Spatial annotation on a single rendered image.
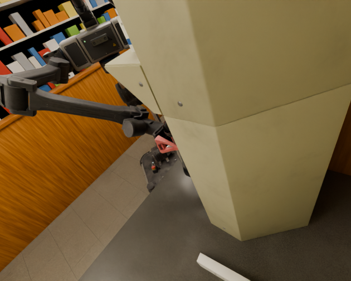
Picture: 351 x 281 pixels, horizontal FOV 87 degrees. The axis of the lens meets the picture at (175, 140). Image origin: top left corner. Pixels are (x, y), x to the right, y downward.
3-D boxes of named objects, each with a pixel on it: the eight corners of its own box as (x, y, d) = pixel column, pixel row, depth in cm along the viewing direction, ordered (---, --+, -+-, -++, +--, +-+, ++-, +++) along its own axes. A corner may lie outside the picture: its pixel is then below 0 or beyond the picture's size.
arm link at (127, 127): (141, 104, 74) (136, 123, 78) (116, 105, 65) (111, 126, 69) (160, 119, 68) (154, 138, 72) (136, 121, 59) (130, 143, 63)
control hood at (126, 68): (239, 42, 49) (235, -4, 42) (162, 116, 34) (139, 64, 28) (203, 45, 56) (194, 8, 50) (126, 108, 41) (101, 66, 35)
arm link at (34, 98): (10, 74, 56) (13, 106, 61) (3, 79, 52) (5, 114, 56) (146, 103, 75) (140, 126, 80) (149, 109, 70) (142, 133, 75)
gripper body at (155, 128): (174, 116, 65) (159, 112, 69) (156, 135, 60) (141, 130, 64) (179, 130, 69) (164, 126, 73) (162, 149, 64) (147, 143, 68)
